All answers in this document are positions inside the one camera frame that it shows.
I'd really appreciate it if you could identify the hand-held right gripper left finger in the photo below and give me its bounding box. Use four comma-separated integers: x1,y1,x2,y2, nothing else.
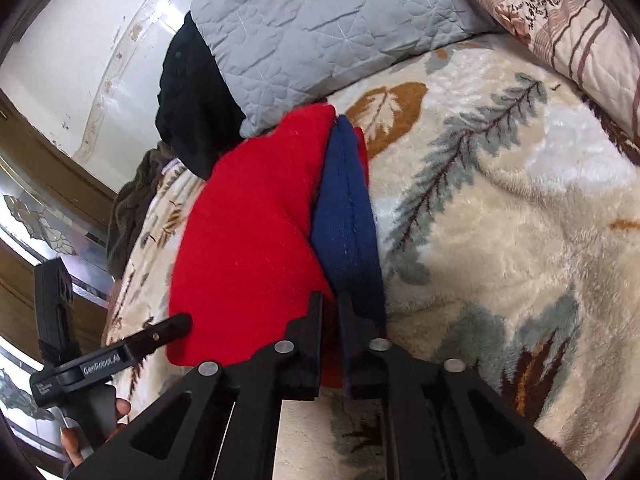
65,290,325,480

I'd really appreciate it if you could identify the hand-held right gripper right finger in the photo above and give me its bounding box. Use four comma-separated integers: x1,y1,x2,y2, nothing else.
337,292,587,480

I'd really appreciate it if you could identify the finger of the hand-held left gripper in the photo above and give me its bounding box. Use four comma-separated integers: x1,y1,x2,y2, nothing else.
121,312,194,362

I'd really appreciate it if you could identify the red and blue sweater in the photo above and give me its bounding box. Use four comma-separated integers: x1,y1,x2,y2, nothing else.
167,102,388,391

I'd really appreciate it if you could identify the person's left hand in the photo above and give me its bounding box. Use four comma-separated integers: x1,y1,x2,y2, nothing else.
59,397,133,469

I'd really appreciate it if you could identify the wooden door with patterned glass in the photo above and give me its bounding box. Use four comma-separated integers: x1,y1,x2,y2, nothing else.
0,87,121,461

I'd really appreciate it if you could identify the brown knitted cloth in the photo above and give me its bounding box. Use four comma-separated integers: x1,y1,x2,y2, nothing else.
106,140,173,278

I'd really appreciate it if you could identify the leaf print fleece blanket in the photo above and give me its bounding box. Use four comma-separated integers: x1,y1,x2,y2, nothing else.
100,35,640,480

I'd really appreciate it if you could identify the black cloth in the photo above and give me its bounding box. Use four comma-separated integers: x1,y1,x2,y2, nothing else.
155,12,246,181

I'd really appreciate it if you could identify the grey quilted pillow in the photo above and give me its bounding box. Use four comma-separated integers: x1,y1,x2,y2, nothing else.
189,0,496,138

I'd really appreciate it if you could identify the striped floral quilted pillow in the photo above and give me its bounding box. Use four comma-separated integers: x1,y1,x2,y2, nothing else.
432,0,640,136

